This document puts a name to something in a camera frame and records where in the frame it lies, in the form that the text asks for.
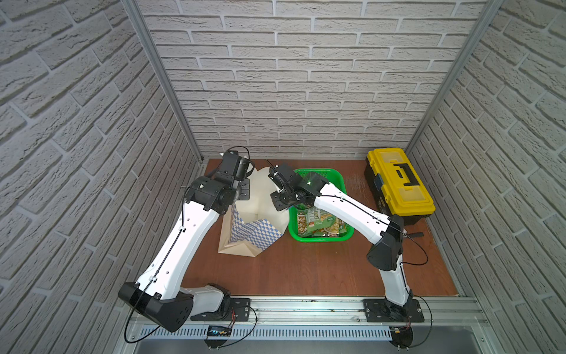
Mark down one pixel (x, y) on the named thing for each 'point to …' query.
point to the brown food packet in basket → (315, 222)
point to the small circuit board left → (219, 330)
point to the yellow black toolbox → (397, 186)
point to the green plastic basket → (335, 178)
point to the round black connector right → (402, 336)
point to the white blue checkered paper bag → (252, 225)
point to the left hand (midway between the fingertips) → (233, 181)
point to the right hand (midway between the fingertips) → (281, 197)
